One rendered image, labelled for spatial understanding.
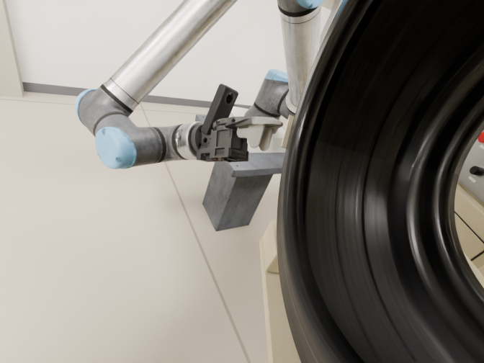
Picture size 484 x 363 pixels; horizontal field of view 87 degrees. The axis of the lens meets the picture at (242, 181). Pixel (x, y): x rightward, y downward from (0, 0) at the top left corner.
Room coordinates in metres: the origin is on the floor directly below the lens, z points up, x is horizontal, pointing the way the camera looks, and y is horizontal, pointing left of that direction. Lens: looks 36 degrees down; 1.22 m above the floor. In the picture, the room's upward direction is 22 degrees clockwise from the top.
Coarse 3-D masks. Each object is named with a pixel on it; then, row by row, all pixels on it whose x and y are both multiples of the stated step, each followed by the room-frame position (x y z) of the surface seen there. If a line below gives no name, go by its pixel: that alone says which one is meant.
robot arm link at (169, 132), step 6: (168, 126) 0.57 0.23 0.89; (174, 126) 0.55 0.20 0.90; (162, 132) 0.52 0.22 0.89; (168, 132) 0.53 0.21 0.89; (174, 132) 0.52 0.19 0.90; (168, 138) 0.52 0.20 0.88; (174, 138) 0.51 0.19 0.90; (168, 144) 0.51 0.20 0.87; (174, 144) 0.50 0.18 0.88; (168, 150) 0.50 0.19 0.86; (174, 150) 0.50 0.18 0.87; (168, 156) 0.51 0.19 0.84; (174, 156) 0.51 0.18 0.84; (180, 156) 0.51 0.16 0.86
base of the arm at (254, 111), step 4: (256, 104) 1.22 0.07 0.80; (252, 108) 1.23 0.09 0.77; (256, 108) 1.21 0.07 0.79; (260, 108) 1.20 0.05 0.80; (248, 112) 1.23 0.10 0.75; (252, 112) 1.21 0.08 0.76; (256, 112) 1.20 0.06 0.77; (260, 112) 1.20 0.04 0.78; (264, 112) 1.19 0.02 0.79; (268, 112) 1.19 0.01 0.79; (244, 116) 1.24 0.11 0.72; (252, 116) 1.20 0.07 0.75; (256, 116) 1.19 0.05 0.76; (260, 116) 1.19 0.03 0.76; (264, 116) 1.19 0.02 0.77; (268, 116) 1.20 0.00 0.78; (272, 116) 1.20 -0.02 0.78; (276, 116) 1.22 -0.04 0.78; (276, 132) 1.24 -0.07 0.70
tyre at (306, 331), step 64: (384, 0) 0.50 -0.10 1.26; (448, 0) 0.51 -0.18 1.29; (320, 64) 0.42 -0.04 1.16; (384, 64) 0.52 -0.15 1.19; (448, 64) 0.54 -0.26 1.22; (320, 128) 0.47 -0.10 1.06; (384, 128) 0.52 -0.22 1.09; (448, 128) 0.51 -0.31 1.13; (320, 192) 0.41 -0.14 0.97; (384, 192) 0.46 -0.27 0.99; (448, 192) 0.44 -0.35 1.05; (320, 256) 0.30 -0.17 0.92; (384, 256) 0.36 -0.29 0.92; (448, 256) 0.34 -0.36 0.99; (320, 320) 0.14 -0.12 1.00; (384, 320) 0.24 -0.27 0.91; (448, 320) 0.26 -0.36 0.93
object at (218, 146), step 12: (192, 132) 0.51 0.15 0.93; (216, 132) 0.48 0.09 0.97; (228, 132) 0.47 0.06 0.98; (192, 144) 0.49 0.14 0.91; (204, 144) 0.50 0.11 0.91; (216, 144) 0.47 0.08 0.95; (228, 144) 0.45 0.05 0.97; (240, 144) 0.49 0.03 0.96; (204, 156) 0.49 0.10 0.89; (216, 156) 0.45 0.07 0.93; (228, 156) 0.44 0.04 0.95; (240, 156) 0.47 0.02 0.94
